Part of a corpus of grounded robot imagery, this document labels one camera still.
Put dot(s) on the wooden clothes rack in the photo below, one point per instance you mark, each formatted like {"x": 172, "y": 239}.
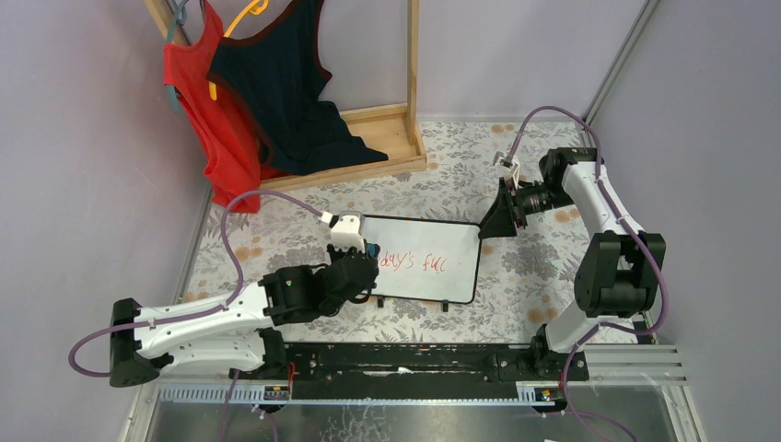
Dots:
{"x": 392, "y": 129}

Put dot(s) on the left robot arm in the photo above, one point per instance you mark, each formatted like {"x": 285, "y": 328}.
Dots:
{"x": 241, "y": 333}

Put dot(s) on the black framed whiteboard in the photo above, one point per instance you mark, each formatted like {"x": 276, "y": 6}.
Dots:
{"x": 425, "y": 260}

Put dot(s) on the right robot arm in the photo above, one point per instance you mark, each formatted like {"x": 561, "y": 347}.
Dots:
{"x": 618, "y": 276}

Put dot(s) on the blue whiteboard eraser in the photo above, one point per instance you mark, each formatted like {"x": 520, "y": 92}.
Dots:
{"x": 372, "y": 250}

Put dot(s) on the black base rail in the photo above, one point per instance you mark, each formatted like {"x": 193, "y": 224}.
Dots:
{"x": 424, "y": 371}

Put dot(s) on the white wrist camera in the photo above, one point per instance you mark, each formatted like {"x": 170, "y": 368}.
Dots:
{"x": 511, "y": 175}
{"x": 346, "y": 230}

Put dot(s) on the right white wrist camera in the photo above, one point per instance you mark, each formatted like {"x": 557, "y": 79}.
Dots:
{"x": 511, "y": 175}

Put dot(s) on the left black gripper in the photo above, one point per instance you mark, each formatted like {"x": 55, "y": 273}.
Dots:
{"x": 364, "y": 272}

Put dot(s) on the navy tank top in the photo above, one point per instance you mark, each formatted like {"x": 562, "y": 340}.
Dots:
{"x": 276, "y": 77}

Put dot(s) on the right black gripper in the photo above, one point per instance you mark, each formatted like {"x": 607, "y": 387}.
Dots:
{"x": 514, "y": 203}

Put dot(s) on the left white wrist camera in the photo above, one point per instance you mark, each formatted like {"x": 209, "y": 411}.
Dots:
{"x": 346, "y": 230}

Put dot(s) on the red tank top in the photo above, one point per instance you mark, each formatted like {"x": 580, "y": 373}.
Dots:
{"x": 222, "y": 128}

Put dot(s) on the floral table mat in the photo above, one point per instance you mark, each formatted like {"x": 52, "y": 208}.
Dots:
{"x": 522, "y": 282}

